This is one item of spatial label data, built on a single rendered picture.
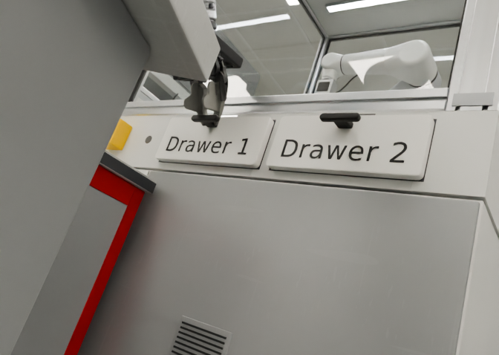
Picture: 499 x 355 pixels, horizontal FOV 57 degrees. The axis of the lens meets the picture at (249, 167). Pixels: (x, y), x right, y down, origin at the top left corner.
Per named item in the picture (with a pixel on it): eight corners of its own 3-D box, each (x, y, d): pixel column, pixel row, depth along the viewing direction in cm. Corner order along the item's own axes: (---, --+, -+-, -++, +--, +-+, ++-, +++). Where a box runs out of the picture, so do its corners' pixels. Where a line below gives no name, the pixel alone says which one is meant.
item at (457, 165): (485, 197, 65) (499, 109, 70) (76, 161, 127) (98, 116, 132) (534, 325, 135) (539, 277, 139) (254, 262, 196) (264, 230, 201)
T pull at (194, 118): (215, 119, 96) (217, 114, 96) (189, 119, 100) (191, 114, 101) (225, 128, 98) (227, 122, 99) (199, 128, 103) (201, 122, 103)
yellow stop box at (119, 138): (108, 141, 114) (119, 116, 116) (90, 140, 118) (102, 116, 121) (122, 151, 118) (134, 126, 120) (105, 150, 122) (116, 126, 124)
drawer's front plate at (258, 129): (254, 164, 89) (270, 116, 93) (154, 157, 107) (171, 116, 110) (258, 168, 91) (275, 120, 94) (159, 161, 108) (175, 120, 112)
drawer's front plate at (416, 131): (419, 176, 70) (433, 114, 74) (264, 165, 88) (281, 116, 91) (422, 180, 72) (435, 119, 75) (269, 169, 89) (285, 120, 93)
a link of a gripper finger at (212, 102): (200, 127, 95) (192, 82, 95) (218, 125, 100) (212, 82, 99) (210, 125, 93) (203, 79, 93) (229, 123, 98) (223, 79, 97)
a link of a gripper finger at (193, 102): (179, 125, 99) (180, 82, 97) (197, 123, 104) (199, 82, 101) (189, 127, 97) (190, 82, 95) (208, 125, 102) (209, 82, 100)
